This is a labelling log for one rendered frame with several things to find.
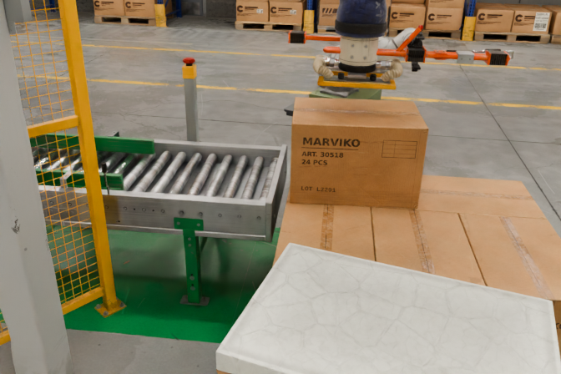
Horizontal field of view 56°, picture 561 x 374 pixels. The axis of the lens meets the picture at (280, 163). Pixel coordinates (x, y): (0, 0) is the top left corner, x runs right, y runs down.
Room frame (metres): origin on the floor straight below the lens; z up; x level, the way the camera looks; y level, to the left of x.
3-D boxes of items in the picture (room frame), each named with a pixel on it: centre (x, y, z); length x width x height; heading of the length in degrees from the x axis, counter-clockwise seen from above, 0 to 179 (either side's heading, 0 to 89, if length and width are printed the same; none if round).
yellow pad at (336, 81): (2.29, -0.33, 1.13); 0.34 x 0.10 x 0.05; 83
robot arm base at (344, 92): (3.10, -0.33, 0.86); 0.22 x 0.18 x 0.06; 57
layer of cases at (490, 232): (2.07, -0.62, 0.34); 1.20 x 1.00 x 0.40; 84
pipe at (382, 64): (2.39, -0.34, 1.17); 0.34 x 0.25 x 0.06; 83
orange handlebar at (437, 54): (2.49, -0.55, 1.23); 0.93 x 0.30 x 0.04; 83
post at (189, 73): (2.99, 0.53, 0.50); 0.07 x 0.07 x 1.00; 84
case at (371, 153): (2.39, -0.36, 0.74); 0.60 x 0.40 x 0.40; 87
